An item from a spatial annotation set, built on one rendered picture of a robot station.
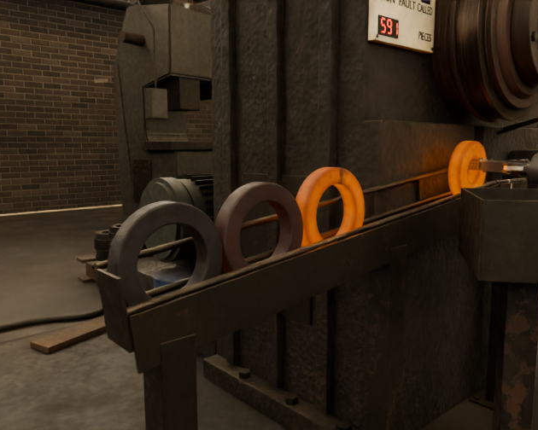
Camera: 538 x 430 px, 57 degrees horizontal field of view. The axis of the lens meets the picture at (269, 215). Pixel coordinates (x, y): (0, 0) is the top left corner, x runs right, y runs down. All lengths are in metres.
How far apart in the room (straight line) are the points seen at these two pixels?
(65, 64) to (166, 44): 2.08
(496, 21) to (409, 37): 0.22
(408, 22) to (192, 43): 4.42
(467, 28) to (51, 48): 6.22
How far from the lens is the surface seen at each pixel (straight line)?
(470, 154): 1.39
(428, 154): 1.38
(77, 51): 7.28
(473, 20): 1.42
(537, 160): 1.32
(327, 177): 0.95
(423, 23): 1.44
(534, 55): 1.47
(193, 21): 5.71
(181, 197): 2.12
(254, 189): 0.82
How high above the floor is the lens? 0.81
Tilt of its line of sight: 8 degrees down
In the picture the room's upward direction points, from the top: straight up
